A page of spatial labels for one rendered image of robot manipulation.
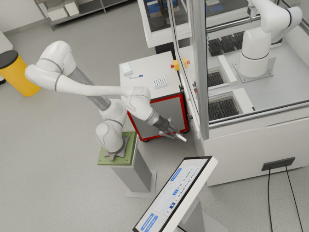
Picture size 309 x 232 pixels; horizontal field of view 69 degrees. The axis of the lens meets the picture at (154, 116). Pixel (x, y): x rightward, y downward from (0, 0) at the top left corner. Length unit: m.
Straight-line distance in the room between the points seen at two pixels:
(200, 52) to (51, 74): 0.79
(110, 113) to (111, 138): 0.19
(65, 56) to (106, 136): 0.57
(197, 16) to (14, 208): 2.82
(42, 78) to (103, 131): 0.53
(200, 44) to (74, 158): 2.35
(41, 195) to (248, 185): 2.23
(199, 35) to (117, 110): 0.94
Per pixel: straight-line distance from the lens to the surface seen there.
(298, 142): 2.05
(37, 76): 1.36
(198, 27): 0.93
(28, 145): 3.54
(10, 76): 4.00
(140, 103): 1.28
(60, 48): 1.46
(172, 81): 2.18
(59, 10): 5.60
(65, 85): 1.33
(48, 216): 2.87
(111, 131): 1.61
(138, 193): 2.48
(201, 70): 1.06
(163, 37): 2.54
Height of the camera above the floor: 2.27
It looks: 51 degrees down
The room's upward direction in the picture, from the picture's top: 19 degrees counter-clockwise
